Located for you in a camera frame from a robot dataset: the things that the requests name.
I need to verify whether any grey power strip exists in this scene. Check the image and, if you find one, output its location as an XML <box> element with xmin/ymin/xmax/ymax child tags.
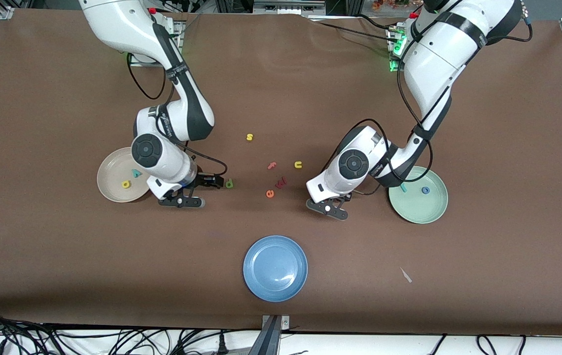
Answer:
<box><xmin>253</xmin><ymin>0</ymin><xmax>327</xmax><ymax>15</ymax></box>

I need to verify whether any orange brown decoration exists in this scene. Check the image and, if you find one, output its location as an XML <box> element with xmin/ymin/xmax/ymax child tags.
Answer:
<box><xmin>372</xmin><ymin>0</ymin><xmax>417</xmax><ymax>11</ymax></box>

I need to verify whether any blue round plate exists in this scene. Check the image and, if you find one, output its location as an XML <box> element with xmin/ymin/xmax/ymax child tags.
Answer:
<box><xmin>243</xmin><ymin>235</ymin><xmax>309</xmax><ymax>302</ymax></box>

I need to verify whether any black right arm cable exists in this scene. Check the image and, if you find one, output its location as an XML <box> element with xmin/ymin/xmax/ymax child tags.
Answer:
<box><xmin>126</xmin><ymin>52</ymin><xmax>228</xmax><ymax>178</ymax></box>

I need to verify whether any beige round plate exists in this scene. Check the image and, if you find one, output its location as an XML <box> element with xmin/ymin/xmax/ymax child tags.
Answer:
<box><xmin>97</xmin><ymin>147</ymin><xmax>151</xmax><ymax>203</ymax></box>

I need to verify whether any brown table cover sheet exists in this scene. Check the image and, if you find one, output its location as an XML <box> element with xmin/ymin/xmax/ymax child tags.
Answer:
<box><xmin>0</xmin><ymin>7</ymin><xmax>562</xmax><ymax>337</ymax></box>

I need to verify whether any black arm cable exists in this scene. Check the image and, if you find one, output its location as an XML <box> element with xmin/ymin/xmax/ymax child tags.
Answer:
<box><xmin>126</xmin><ymin>52</ymin><xmax>228</xmax><ymax>178</ymax></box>
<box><xmin>327</xmin><ymin>15</ymin><xmax>533</xmax><ymax>195</ymax></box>

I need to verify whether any metal table edge bracket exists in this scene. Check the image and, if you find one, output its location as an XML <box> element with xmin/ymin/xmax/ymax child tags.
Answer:
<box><xmin>261</xmin><ymin>315</ymin><xmax>290</xmax><ymax>355</ymax></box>

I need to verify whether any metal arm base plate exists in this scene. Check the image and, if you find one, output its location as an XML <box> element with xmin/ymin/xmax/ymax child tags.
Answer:
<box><xmin>128</xmin><ymin>20</ymin><xmax>184</xmax><ymax>67</ymax></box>
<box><xmin>388</xmin><ymin>25</ymin><xmax>405</xmax><ymax>73</ymax></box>

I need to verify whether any green round plate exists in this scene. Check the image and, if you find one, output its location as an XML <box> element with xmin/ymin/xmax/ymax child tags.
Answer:
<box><xmin>388</xmin><ymin>166</ymin><xmax>449</xmax><ymax>225</ymax></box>

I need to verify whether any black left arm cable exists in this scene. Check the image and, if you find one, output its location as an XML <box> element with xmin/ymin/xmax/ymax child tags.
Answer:
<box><xmin>327</xmin><ymin>15</ymin><xmax>533</xmax><ymax>195</ymax></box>

